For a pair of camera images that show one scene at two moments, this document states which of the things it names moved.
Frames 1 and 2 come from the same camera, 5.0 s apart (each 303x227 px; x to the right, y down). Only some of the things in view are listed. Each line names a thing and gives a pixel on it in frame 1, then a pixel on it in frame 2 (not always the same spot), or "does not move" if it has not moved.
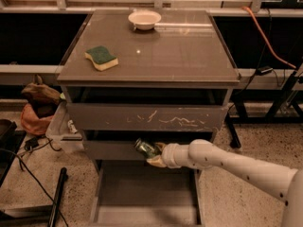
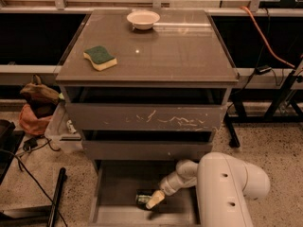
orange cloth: x=34 y=125 does not move
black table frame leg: x=232 y=118 does not move
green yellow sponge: x=101 y=58 does not move
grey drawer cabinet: x=160 y=75 does not move
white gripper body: x=169 y=155 -> x=168 y=185
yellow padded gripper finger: x=156 y=161 -> x=157 y=197
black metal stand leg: x=59 y=197 does not move
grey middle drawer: x=119 y=145 does not move
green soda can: x=148 y=149 -> x=142 y=198
